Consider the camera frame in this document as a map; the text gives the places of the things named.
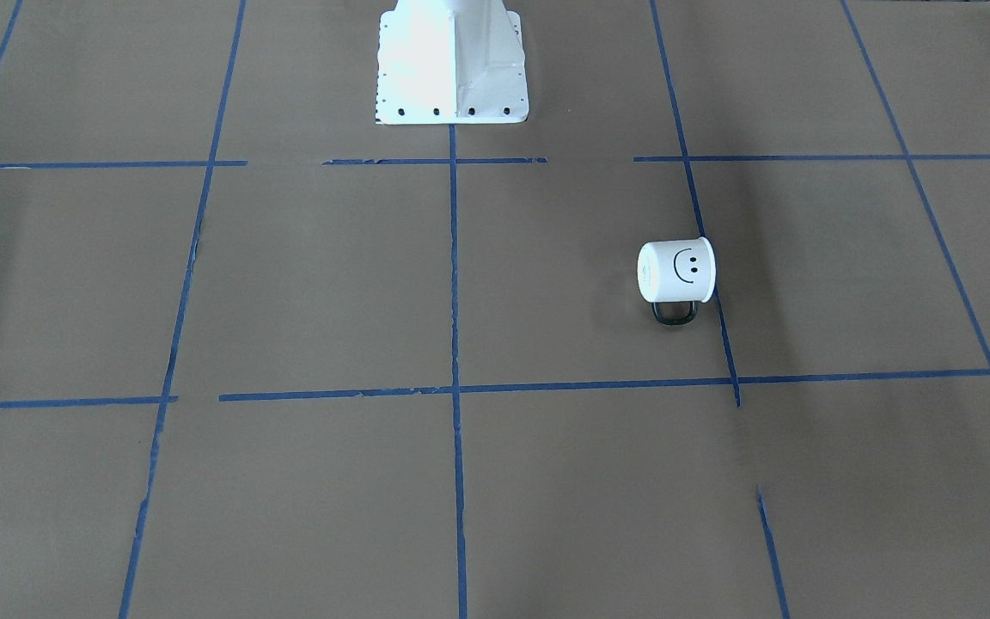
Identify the white metal mount base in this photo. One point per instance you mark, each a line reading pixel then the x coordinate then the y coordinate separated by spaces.
pixel 451 63

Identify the white smiley face mug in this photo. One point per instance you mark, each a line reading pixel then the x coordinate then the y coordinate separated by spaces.
pixel 681 271

